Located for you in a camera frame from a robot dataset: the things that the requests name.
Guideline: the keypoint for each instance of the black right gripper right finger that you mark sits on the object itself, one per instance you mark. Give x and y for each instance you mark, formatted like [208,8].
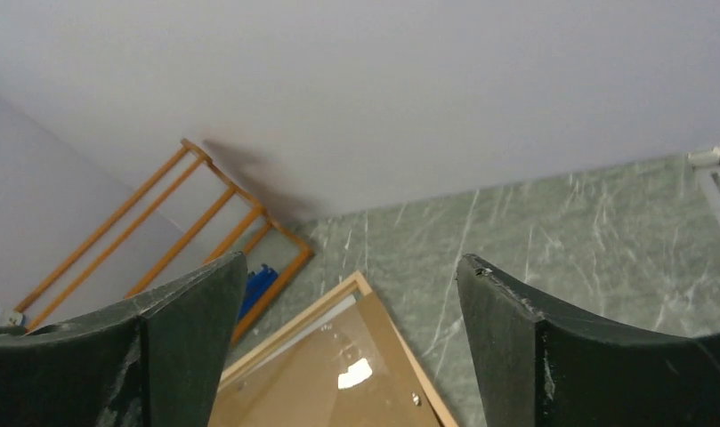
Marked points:
[541,361]

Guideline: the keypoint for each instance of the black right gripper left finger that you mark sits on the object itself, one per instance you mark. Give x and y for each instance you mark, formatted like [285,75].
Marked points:
[154,359]

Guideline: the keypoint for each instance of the clear acrylic sheet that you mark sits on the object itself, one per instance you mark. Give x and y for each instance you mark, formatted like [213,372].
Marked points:
[287,339]

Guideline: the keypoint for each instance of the light wooden picture frame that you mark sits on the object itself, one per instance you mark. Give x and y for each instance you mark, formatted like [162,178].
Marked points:
[340,362]

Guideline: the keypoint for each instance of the blue stapler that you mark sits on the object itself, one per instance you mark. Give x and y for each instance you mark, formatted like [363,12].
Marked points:
[258,282]

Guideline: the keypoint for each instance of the brown backing board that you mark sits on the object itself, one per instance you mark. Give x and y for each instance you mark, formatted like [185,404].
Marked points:
[351,373]

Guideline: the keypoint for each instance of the orange wooden rack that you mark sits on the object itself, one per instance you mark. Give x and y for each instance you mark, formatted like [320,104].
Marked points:
[211,211]

